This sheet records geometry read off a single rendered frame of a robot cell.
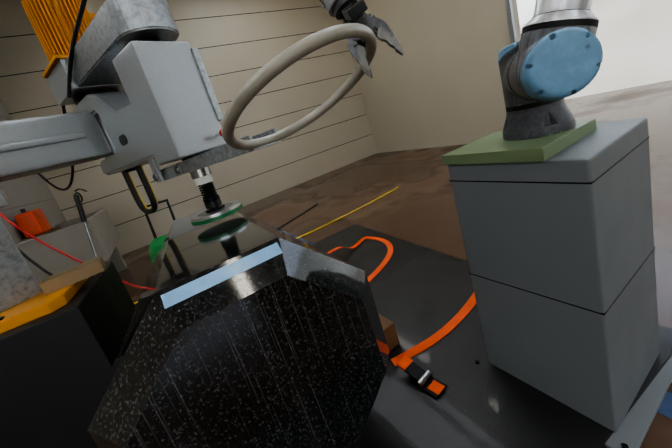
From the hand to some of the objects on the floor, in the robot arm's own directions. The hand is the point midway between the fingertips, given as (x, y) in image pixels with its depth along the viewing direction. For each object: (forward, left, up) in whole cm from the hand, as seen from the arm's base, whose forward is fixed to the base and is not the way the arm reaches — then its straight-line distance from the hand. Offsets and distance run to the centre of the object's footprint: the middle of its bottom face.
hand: (385, 63), depth 81 cm
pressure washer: (+59, -238, -119) cm, 272 cm away
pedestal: (+120, -115, -120) cm, 205 cm away
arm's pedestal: (-42, +15, -120) cm, 128 cm away
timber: (-4, -57, -118) cm, 131 cm away
